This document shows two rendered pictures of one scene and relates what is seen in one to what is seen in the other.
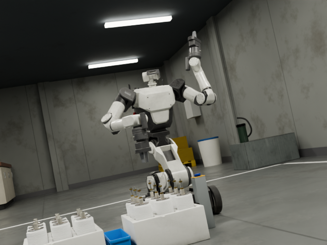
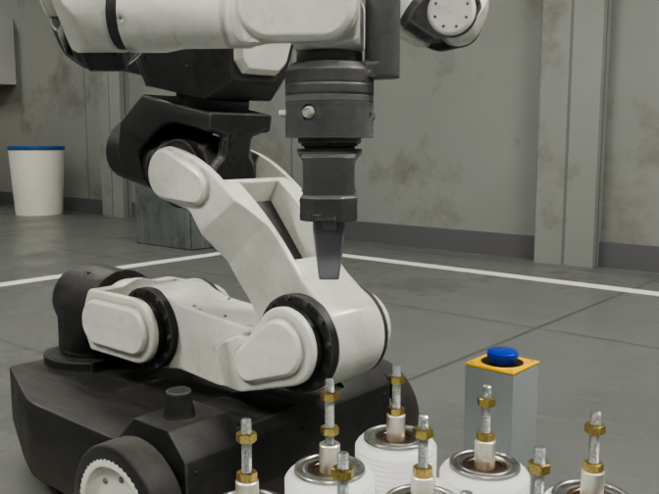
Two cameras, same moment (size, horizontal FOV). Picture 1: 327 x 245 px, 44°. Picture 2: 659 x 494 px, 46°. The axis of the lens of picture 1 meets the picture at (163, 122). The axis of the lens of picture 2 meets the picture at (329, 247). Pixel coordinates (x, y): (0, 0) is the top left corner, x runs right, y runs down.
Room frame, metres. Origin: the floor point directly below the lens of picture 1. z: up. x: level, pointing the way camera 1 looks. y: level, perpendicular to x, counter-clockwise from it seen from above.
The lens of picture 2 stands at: (1.80, 0.57, 0.60)
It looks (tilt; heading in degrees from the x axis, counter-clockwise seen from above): 8 degrees down; 328
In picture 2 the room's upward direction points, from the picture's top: straight up
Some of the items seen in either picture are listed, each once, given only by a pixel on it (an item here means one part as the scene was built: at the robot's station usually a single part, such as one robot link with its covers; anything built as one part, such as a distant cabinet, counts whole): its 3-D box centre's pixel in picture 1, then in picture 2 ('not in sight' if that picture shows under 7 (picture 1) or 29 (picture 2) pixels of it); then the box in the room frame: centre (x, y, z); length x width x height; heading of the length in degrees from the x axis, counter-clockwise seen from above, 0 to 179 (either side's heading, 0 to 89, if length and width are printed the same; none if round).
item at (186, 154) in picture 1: (173, 153); not in sight; (10.11, -0.09, 0.37); 1.31 x 1.00 x 0.75; 17
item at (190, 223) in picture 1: (163, 226); not in sight; (2.34, 0.12, 0.09); 0.39 x 0.39 x 0.18; 16
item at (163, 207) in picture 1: (166, 216); not in sight; (2.23, 0.09, 0.16); 0.10 x 0.10 x 0.18
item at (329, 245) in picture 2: (142, 157); (329, 249); (2.44, 0.16, 0.49); 0.03 x 0.02 x 0.06; 56
